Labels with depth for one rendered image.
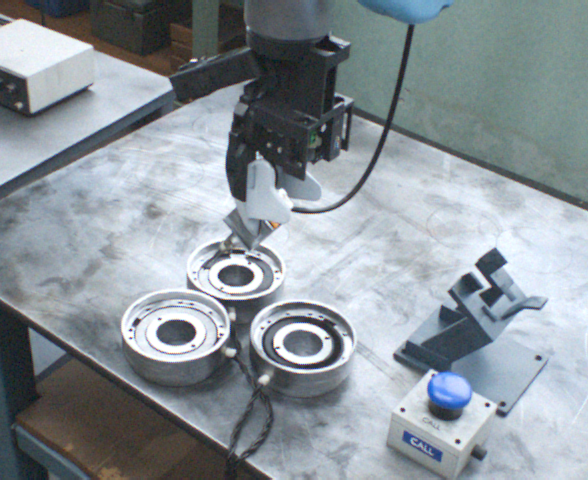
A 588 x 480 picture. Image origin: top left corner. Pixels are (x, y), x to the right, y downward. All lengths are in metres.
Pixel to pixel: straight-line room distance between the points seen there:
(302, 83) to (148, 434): 0.58
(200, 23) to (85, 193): 1.30
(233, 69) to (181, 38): 1.83
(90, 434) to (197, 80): 0.53
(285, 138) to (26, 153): 0.76
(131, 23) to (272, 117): 2.00
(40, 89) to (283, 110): 0.83
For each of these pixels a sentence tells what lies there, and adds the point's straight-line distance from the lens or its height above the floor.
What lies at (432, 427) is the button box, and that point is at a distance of 0.83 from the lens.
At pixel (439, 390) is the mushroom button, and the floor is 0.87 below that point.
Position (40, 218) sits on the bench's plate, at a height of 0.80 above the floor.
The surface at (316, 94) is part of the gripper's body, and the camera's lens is 0.76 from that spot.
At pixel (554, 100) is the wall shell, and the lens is 2.52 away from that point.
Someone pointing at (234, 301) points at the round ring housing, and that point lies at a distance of 0.93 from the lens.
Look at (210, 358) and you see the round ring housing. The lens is 0.88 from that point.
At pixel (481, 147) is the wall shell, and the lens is 2.66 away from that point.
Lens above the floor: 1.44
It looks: 36 degrees down
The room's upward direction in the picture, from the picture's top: 5 degrees clockwise
